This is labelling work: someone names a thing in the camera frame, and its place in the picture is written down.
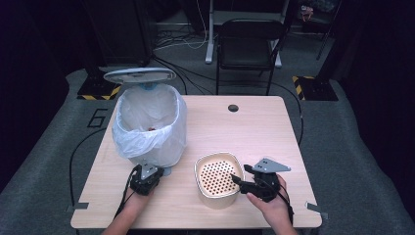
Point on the grey tape strip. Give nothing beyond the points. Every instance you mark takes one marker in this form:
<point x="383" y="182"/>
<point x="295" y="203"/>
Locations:
<point x="78" y="206"/>
<point x="316" y="209"/>

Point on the person's left hand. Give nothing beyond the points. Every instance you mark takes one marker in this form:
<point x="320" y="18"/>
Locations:
<point x="138" y="202"/>

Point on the white grey pedal trash can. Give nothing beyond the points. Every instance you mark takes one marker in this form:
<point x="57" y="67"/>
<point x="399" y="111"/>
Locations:
<point x="140" y="75"/>

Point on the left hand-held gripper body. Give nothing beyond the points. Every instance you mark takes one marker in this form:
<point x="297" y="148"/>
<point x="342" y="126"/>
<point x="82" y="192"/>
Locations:
<point x="147" y="179"/>

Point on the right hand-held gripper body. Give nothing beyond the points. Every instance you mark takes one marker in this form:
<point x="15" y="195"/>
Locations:
<point x="267" y="182"/>

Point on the person's right hand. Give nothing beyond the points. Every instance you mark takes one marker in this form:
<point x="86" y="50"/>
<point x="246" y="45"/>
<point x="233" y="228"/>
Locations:
<point x="275" y="209"/>

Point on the beige perforated drain basket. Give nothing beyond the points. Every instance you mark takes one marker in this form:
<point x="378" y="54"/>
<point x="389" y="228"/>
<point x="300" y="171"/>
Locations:
<point x="217" y="178"/>

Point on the black folding chair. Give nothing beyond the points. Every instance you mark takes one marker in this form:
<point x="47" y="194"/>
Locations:
<point x="249" y="42"/>

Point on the hazard striped stand base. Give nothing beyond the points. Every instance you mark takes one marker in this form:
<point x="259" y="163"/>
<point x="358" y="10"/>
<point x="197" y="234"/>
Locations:
<point x="314" y="88"/>
<point x="94" y="89"/>

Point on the white plastic bin liner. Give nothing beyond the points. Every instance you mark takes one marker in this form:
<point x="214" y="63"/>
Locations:
<point x="147" y="147"/>

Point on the red food scrap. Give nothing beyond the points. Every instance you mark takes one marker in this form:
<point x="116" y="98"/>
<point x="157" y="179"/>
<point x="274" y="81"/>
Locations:
<point x="152" y="129"/>

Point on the dark cabinet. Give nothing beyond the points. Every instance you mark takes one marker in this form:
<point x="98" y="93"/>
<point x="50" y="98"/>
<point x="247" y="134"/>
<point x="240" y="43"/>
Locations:
<point x="120" y="29"/>

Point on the white desk frame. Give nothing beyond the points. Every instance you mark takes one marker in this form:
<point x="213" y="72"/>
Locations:
<point x="210" y="32"/>

